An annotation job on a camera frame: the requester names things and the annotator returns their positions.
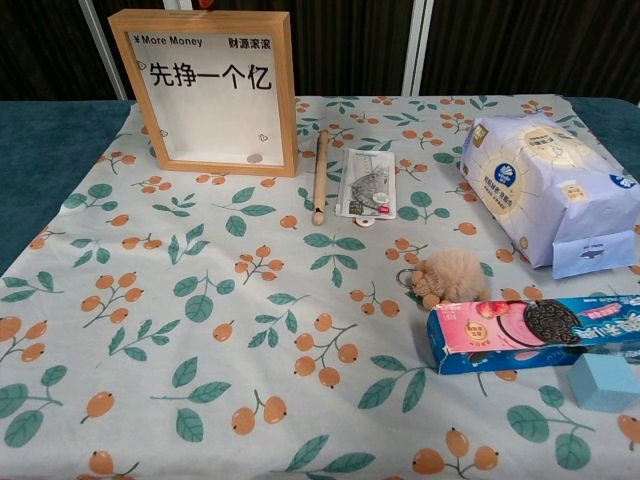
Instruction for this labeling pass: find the blue pink cookie box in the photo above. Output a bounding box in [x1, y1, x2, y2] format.
[425, 294, 640, 376]

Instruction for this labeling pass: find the teal table cover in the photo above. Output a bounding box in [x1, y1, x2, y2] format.
[0, 97, 640, 276]

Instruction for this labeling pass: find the wooden stick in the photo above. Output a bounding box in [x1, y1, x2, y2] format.
[311, 129, 331, 227]

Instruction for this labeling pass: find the light blue cube block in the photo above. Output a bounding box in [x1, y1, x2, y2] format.
[567, 353, 640, 414]

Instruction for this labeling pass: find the clear packet with cat card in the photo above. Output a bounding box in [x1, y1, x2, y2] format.
[333, 147, 399, 229]

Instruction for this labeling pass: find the floral leaf tablecloth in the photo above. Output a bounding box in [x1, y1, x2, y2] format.
[0, 93, 640, 480]

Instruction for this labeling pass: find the beige fluffy plush keychain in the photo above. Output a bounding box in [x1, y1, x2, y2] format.
[397, 249, 490, 309]

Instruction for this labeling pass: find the wooden frame money box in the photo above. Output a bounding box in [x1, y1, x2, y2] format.
[107, 8, 300, 179]

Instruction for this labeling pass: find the thin grey partition post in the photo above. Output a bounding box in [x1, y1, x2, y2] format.
[78, 0, 127, 101]

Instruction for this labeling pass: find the lavender tissue pack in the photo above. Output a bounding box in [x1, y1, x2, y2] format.
[458, 112, 640, 280]

